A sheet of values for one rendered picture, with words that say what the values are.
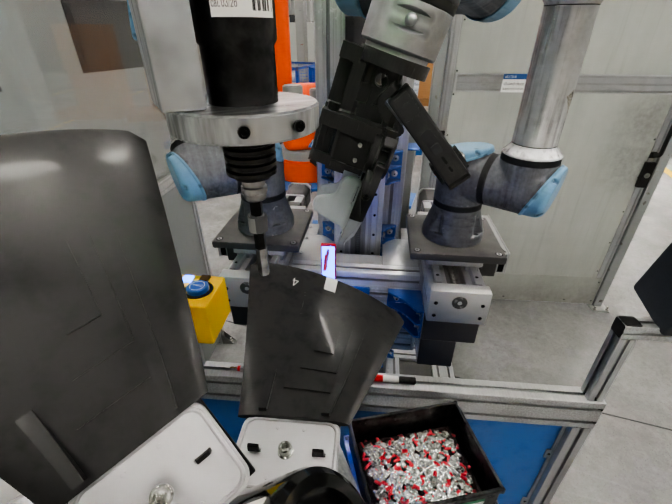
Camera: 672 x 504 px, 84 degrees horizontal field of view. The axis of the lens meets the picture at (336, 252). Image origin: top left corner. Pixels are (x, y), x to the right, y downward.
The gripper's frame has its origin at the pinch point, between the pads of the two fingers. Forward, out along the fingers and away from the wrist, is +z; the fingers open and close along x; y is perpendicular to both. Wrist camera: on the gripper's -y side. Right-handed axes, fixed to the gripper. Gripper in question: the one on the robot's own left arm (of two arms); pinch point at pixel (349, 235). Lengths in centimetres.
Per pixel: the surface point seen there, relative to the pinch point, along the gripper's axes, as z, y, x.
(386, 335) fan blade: 9.2, -8.5, 4.9
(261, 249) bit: -9.0, 6.7, 22.8
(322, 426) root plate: 9.5, -2.1, 19.4
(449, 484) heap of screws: 37.0, -30.9, 3.7
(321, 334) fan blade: 9.0, -0.3, 8.5
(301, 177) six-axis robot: 127, 38, -347
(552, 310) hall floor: 83, -150, -154
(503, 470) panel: 55, -57, -15
